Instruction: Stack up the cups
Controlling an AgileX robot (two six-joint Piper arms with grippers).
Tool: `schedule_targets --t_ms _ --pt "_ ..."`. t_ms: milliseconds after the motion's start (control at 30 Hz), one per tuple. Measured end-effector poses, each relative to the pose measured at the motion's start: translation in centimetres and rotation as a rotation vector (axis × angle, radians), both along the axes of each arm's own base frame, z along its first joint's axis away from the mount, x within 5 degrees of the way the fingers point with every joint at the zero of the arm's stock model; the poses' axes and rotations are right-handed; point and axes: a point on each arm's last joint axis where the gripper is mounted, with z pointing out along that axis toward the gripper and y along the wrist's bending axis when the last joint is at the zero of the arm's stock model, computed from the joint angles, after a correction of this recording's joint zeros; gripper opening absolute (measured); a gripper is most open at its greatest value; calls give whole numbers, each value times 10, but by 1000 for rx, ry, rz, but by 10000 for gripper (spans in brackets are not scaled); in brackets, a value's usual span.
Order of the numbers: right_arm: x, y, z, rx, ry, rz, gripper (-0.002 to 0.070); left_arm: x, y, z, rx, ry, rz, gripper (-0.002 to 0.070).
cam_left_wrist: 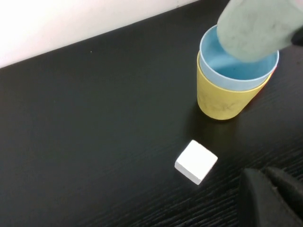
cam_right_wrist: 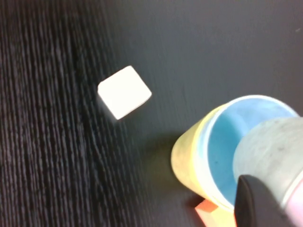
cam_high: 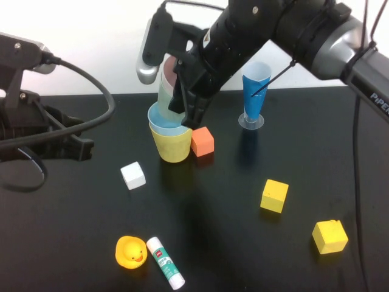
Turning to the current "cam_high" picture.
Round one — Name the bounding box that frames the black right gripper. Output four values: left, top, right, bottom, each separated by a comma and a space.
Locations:
168, 29, 244, 130

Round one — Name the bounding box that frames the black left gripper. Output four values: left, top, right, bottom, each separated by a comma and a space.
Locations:
0, 89, 95, 162

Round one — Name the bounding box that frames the green cup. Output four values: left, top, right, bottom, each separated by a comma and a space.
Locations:
157, 80, 187, 122

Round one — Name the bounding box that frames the pink cup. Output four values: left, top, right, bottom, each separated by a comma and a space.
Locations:
159, 55, 181, 95

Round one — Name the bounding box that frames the light blue cup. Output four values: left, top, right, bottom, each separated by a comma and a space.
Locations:
147, 102, 194, 137

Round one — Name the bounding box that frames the orange cube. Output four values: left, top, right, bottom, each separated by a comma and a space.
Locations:
190, 126, 215, 158

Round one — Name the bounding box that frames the yellow cup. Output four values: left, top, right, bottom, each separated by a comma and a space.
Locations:
149, 123, 193, 164

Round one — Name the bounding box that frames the blue paper wrapped clear cylinder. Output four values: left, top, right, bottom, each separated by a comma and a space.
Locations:
238, 60, 272, 131

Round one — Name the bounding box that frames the white cube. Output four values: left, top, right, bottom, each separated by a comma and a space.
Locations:
120, 161, 146, 191

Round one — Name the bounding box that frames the black zip tie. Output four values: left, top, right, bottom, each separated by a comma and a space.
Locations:
251, 60, 297, 98

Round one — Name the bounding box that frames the yellow rubber duck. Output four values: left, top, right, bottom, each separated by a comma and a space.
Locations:
114, 235, 149, 270

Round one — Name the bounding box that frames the white green glue stick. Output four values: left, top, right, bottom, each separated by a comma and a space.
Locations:
146, 236, 186, 291

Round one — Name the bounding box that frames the yellow cube with chipped corner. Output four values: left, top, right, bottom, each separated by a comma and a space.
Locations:
312, 219, 349, 256

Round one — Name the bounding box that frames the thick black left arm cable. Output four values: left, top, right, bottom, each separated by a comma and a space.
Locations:
0, 51, 117, 151

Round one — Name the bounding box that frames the thin black looped cable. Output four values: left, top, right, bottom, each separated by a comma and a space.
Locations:
0, 145, 49, 193

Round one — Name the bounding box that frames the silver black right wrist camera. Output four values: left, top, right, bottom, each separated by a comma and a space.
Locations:
136, 7, 195, 85

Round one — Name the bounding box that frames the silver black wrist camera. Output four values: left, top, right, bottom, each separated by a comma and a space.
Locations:
136, 7, 195, 85
0, 32, 58, 75

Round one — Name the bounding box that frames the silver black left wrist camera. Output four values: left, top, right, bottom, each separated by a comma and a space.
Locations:
0, 32, 58, 75

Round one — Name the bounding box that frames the thin black hanging cable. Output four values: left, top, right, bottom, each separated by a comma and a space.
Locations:
352, 0, 387, 292

